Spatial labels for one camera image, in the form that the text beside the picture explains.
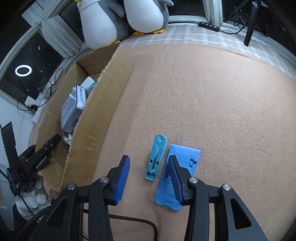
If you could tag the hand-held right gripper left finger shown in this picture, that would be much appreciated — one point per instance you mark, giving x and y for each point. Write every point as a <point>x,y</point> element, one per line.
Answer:
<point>122,180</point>

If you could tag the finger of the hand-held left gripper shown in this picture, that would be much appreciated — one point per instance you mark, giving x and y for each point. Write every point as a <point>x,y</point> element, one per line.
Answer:
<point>49,144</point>
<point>11,146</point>

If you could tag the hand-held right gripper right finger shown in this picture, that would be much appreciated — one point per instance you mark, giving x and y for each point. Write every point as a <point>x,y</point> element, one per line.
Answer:
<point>174,180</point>

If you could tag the blue plastic plate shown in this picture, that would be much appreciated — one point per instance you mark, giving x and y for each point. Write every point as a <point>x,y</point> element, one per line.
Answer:
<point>185,157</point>

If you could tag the white labelled box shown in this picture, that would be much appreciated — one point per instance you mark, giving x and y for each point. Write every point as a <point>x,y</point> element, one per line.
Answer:
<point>72,109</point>

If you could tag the cardboard box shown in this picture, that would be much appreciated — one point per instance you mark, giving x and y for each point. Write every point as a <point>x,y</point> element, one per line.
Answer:
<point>101,111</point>

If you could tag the white charger plug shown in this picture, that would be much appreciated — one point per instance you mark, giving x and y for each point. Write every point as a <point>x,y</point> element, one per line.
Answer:
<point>89,83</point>

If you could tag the person's left hand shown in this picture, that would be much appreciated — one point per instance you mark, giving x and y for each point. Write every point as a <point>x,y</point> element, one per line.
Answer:
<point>32,199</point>

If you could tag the white power strip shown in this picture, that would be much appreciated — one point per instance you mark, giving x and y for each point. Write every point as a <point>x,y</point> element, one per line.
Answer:
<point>39,109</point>

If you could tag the large penguin plush toy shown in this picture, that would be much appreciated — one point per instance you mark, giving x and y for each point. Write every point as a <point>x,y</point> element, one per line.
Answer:
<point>99,25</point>

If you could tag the plaid blanket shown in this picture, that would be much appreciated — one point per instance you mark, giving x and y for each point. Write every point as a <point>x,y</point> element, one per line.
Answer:
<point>208,38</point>

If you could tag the small penguin plush toy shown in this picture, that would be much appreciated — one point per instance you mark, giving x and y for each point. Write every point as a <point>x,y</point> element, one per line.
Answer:
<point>145,16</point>

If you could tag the white wall adapter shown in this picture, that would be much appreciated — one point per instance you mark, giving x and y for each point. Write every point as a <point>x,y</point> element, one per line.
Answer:
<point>29,101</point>

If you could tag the white window frame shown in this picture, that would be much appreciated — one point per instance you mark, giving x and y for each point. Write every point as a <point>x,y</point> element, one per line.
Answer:
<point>46,25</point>

